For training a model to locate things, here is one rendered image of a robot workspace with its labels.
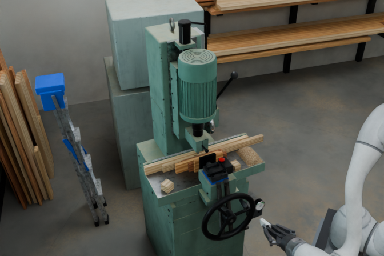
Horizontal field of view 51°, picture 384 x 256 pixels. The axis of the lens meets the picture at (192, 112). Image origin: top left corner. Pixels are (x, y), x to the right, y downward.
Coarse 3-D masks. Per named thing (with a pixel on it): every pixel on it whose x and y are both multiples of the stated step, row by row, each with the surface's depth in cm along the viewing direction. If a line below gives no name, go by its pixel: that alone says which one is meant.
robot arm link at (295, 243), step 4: (292, 240) 155; (296, 240) 155; (300, 240) 154; (288, 244) 155; (292, 244) 153; (296, 244) 152; (300, 244) 151; (288, 248) 154; (292, 248) 152; (296, 248) 151; (288, 252) 154; (292, 252) 151
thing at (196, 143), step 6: (186, 132) 207; (192, 132) 204; (186, 138) 209; (192, 138) 201; (198, 138) 200; (204, 138) 200; (192, 144) 203; (198, 144) 199; (204, 144) 200; (198, 150) 201
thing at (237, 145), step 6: (252, 138) 220; (258, 138) 222; (228, 144) 216; (234, 144) 216; (240, 144) 218; (246, 144) 220; (252, 144) 222; (210, 150) 212; (222, 150) 214; (228, 150) 216; (174, 162) 204; (162, 168) 203; (168, 168) 204; (174, 168) 206
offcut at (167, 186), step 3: (165, 180) 194; (168, 180) 194; (162, 183) 192; (165, 183) 192; (168, 183) 192; (171, 183) 192; (162, 186) 192; (165, 186) 190; (168, 186) 190; (171, 186) 192; (162, 189) 193; (165, 189) 192; (168, 189) 191; (171, 189) 193; (168, 192) 192
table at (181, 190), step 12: (228, 156) 214; (252, 168) 208; (264, 168) 212; (156, 180) 200; (180, 180) 199; (192, 180) 199; (156, 192) 193; (180, 192) 194; (192, 192) 197; (204, 192) 196
